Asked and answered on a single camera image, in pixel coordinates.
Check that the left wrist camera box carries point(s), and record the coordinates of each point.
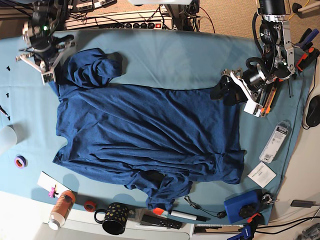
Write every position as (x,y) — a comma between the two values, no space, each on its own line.
(253,108)

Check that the purple tape roll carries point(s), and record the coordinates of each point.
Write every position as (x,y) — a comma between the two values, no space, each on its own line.
(20,162)

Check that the teal table cloth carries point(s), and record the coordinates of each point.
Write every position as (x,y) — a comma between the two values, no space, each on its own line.
(162,59)

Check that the red cube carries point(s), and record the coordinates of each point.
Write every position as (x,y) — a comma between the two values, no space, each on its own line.
(158,211)

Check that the blue orange bottom clamp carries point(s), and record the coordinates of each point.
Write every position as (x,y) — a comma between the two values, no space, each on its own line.
(248,231)

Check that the carabiner with black lanyard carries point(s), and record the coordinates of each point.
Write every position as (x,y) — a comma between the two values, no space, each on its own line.
(219,215)

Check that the orange plastic bottle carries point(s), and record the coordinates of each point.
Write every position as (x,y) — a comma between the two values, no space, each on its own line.
(61,210)

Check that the dark blue t-shirt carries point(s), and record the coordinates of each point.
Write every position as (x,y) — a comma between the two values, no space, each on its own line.
(156,140)

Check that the white black marker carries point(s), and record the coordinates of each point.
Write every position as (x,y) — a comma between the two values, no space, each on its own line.
(188,216)

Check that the white paper strip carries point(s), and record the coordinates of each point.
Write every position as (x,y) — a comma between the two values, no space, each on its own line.
(48,183)

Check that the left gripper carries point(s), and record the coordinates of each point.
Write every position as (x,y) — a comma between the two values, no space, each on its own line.
(232,94)

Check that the black mug yellow dots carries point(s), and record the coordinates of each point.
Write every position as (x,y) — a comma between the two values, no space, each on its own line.
(115,218)

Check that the red tape roll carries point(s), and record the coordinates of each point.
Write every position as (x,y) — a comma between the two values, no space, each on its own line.
(90,206)

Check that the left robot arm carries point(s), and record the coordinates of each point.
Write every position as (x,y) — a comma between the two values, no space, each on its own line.
(272,37)

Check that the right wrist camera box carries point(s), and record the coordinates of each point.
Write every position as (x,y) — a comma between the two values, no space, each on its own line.
(48,77)

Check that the pink small clip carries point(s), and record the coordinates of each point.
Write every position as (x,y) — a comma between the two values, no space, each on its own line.
(53,192)

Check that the white paper card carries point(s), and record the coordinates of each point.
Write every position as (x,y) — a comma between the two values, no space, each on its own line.
(262,175)

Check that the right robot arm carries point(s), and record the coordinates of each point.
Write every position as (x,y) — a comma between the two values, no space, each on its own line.
(48,16)

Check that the black zip tie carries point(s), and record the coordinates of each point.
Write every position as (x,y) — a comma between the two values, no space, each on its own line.
(289,88)

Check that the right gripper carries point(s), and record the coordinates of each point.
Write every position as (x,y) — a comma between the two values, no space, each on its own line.
(46,54)

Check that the black computer mouse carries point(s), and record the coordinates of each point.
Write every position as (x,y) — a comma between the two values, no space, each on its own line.
(313,113)

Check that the blue box with knob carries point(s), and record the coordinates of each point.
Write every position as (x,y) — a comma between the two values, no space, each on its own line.
(243,206)

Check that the black orange utility knife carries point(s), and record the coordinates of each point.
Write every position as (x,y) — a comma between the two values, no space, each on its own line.
(268,97)

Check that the clear blister pack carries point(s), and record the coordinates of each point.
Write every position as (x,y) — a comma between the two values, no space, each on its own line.
(276,140)

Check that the black remote control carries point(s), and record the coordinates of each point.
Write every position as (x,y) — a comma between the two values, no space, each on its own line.
(161,222)

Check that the orange black bar clamp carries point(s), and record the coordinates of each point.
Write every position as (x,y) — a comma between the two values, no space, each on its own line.
(307,58)

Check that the blue spring clamp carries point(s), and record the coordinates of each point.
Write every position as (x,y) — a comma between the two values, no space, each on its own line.
(307,37)

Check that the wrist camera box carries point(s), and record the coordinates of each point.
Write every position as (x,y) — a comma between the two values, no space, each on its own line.
(253,108)
(48,77)

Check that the black adapter block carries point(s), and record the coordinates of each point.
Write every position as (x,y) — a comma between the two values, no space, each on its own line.
(302,203)

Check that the translucent plastic cup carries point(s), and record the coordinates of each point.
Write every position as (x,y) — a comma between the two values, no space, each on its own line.
(8,138)

